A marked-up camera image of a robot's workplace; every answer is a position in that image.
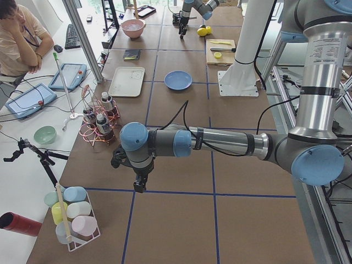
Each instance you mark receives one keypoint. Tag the white cup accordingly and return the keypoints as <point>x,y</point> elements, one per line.
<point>82,208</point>

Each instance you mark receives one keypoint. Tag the cream bear tray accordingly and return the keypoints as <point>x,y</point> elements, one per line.
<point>127,82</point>

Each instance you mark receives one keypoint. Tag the pale blue cup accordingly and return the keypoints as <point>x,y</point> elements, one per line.
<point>61,233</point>

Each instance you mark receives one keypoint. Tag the yellow plastic knife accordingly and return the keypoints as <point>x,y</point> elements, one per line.
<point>221,42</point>

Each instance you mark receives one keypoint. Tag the blue teach pendant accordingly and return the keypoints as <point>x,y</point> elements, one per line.
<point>73,74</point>
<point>31,101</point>

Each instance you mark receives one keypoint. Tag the blue teach pendant rear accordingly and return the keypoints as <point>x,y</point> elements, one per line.
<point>73,74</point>

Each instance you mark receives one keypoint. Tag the bottle white cap left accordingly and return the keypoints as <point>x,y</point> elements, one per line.
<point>90,117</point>

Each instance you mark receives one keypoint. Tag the white wire cup basket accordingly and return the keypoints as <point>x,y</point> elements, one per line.
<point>75,240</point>

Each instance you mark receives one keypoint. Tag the black keyboard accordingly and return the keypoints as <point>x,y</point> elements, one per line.
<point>71,38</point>

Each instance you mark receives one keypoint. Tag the bottle white cap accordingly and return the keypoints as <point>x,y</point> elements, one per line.
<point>90,117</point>
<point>104,127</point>
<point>107,103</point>

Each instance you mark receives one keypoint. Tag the red cylinder can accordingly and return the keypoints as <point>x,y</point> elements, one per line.
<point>16,223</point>

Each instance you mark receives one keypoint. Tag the pink bowl with ice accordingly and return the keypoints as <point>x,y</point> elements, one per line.
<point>133,28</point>

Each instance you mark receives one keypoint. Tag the black picture frame tray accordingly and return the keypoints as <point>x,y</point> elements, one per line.
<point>145,11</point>

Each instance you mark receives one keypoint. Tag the copper wire bottle rack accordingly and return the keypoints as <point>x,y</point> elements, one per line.
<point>91,135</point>

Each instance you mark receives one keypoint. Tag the black computer mouse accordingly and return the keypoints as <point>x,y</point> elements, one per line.
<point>58,48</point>

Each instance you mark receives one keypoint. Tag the yellow lemon rear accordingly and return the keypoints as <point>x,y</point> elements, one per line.
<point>209,30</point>

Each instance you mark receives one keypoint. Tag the steel cylinder black cap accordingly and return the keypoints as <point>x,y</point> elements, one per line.
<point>223,49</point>

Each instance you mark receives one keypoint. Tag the wooden cutting board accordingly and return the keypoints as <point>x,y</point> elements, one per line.
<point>227,57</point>

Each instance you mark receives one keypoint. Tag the white stand with green tip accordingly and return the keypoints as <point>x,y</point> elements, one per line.
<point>72,115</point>

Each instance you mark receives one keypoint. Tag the mint green cup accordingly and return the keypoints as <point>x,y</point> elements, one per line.
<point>51,198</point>

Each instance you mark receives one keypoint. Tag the yellow cup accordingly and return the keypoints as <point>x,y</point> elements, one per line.
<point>57,213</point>

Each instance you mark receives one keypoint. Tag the pink cup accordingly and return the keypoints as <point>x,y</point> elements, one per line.
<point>84,225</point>

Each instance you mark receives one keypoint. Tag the blue teach pendant front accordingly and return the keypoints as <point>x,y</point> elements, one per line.
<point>31,101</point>

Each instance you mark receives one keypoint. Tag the bottle white cap front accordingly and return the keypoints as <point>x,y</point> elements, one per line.
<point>104,127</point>

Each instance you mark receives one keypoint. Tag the grey yellow sponge cloth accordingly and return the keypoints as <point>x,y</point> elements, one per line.
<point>131,54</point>

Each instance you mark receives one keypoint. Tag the yellow lemon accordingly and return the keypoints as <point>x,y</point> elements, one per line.
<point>202,31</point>
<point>209,30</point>

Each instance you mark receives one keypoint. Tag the blue plate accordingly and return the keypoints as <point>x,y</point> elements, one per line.
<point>178,80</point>

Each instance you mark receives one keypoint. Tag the yellow lemon front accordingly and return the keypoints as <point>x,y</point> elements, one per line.
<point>202,31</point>

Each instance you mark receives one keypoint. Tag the bottle white cap right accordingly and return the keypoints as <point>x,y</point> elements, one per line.
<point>107,103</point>

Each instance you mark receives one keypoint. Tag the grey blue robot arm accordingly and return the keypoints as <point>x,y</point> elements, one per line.
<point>204,9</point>

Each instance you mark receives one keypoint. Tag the half lemon slice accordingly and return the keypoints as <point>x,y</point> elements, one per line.
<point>217,55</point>

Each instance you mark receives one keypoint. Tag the seated person beige shirt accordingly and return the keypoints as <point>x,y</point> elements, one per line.
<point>24,40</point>

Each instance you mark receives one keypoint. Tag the green bowl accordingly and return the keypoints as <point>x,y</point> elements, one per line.
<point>45,135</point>

